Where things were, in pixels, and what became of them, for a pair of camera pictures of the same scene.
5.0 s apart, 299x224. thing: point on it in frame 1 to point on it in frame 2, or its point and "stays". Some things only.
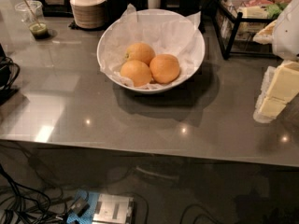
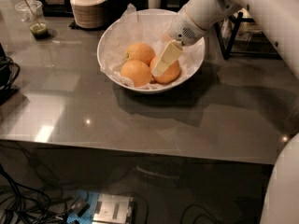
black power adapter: [79, 206] stays
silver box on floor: [114, 209] stays
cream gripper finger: [273, 106] to [166, 38]
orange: [140, 51] stays
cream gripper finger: [285, 81] to [168, 58]
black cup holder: [114, 7] stays
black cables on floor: [28, 205] stays
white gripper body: [287, 32] to [181, 29]
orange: [164, 68] stays
